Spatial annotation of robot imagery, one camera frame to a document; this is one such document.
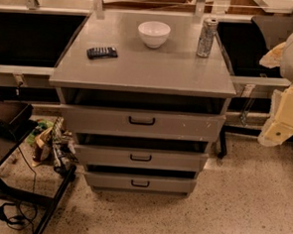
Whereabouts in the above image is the grey drawer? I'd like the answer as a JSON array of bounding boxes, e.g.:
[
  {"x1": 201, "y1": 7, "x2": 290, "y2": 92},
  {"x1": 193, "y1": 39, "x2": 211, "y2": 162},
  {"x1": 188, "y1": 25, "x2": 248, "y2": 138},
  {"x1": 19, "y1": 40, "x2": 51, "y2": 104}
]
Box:
[
  {"x1": 74, "y1": 145, "x2": 208, "y2": 172},
  {"x1": 61, "y1": 105, "x2": 225, "y2": 142},
  {"x1": 84, "y1": 173, "x2": 197, "y2": 194}
]

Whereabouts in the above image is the black desk right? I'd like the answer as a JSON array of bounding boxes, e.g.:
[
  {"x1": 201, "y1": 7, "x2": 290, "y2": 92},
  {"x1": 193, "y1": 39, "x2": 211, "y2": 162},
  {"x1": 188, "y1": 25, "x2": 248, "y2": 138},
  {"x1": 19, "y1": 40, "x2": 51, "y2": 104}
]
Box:
[{"x1": 218, "y1": 15, "x2": 293, "y2": 159}]

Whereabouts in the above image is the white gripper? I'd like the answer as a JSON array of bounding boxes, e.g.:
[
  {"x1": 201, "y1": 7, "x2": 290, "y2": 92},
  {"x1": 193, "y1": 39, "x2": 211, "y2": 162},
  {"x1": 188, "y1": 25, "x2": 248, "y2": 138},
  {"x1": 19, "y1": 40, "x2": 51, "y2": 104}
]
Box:
[{"x1": 257, "y1": 85, "x2": 293, "y2": 147}]

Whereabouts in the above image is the white ceramic bowl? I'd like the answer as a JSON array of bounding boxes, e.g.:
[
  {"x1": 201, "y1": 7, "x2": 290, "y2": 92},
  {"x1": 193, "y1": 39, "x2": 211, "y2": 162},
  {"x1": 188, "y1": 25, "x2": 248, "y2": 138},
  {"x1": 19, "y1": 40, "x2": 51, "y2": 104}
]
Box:
[{"x1": 138, "y1": 21, "x2": 171, "y2": 48}]

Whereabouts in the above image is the black cable on floor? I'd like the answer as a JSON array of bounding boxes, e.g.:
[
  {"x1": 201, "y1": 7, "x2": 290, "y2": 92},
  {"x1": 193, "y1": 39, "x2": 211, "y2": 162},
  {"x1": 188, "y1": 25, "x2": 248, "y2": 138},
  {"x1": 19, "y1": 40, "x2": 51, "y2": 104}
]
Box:
[{"x1": 0, "y1": 143, "x2": 44, "y2": 234}]

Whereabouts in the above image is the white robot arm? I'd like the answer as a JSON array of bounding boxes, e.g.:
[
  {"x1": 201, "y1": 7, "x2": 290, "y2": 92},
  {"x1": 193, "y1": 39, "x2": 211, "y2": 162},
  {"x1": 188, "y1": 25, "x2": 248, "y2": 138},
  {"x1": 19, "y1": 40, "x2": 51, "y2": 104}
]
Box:
[{"x1": 257, "y1": 33, "x2": 293, "y2": 147}]

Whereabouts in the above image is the black side table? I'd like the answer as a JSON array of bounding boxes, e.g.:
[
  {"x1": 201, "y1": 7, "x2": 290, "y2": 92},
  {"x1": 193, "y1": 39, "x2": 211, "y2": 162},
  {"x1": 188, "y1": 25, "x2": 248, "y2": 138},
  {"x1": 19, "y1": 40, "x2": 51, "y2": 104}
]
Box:
[{"x1": 0, "y1": 116, "x2": 80, "y2": 234}]

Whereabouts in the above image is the silver drink can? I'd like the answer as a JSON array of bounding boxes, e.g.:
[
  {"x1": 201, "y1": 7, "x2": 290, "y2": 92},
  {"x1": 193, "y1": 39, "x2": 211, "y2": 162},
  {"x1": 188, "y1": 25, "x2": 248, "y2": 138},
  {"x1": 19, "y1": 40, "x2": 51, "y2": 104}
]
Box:
[{"x1": 197, "y1": 19, "x2": 218, "y2": 58}]

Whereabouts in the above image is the black tray on table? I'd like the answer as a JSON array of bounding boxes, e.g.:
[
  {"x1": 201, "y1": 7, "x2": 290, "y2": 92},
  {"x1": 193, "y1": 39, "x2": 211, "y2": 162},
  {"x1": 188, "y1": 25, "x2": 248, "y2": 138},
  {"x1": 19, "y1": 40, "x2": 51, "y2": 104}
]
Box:
[{"x1": 0, "y1": 98, "x2": 33, "y2": 132}]

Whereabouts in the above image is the grey bottom drawer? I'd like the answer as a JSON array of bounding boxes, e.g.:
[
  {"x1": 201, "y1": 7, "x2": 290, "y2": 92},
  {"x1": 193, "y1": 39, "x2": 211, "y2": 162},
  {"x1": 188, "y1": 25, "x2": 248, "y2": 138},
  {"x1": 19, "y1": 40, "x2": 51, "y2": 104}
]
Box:
[{"x1": 84, "y1": 173, "x2": 197, "y2": 194}]

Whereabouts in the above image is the pile of snack bags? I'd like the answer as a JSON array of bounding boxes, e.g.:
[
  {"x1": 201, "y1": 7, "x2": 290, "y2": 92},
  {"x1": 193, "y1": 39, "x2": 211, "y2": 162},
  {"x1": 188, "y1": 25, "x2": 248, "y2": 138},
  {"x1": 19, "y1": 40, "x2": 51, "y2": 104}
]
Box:
[{"x1": 27, "y1": 117, "x2": 78, "y2": 176}]

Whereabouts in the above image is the grey drawer cabinet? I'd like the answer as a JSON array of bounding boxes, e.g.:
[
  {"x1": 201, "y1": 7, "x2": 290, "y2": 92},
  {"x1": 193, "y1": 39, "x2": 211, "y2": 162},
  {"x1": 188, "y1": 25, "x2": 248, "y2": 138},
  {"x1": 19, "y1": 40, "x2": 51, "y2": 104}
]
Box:
[{"x1": 42, "y1": 5, "x2": 242, "y2": 201}]

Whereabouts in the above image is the grey middle drawer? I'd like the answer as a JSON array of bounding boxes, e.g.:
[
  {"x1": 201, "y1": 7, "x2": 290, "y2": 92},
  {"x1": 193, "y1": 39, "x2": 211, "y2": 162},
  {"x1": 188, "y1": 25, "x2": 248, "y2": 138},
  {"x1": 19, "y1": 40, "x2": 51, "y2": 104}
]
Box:
[{"x1": 74, "y1": 145, "x2": 208, "y2": 172}]

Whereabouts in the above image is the grey top drawer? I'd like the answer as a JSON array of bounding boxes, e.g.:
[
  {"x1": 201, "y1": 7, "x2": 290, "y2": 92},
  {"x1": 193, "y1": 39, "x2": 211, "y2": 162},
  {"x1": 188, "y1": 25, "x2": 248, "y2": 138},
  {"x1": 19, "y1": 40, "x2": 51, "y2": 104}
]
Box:
[{"x1": 61, "y1": 105, "x2": 225, "y2": 142}]

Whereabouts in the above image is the black chip bag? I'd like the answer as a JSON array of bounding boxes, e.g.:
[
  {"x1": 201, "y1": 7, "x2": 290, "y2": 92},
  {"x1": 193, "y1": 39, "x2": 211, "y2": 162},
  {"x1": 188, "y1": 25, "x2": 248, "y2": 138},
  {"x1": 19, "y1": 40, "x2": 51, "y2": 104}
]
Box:
[{"x1": 86, "y1": 47, "x2": 117, "y2": 60}]

